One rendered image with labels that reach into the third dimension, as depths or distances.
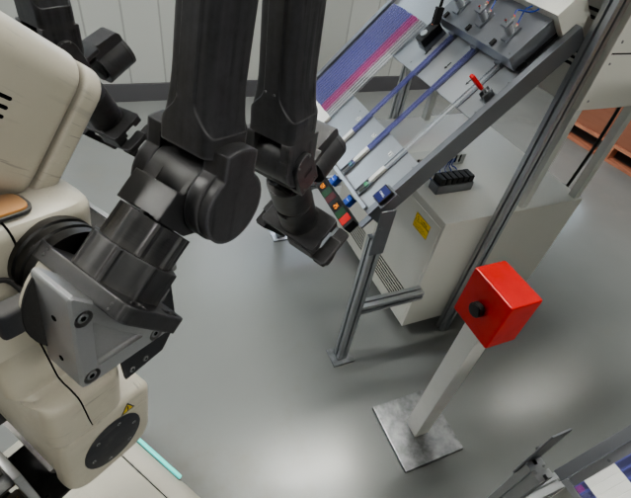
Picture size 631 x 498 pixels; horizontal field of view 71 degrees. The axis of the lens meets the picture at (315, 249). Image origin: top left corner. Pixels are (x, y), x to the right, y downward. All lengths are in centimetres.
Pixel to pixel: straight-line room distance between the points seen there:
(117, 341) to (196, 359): 134
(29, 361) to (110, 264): 31
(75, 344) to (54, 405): 31
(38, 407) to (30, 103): 41
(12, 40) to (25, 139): 8
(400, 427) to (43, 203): 146
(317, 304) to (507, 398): 84
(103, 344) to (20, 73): 24
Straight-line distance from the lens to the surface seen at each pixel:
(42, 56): 47
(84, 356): 43
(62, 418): 73
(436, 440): 176
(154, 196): 42
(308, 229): 66
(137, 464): 134
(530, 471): 109
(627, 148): 397
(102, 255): 41
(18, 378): 70
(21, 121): 47
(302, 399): 171
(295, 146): 51
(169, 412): 170
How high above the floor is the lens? 151
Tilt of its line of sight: 43 degrees down
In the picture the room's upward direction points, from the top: 10 degrees clockwise
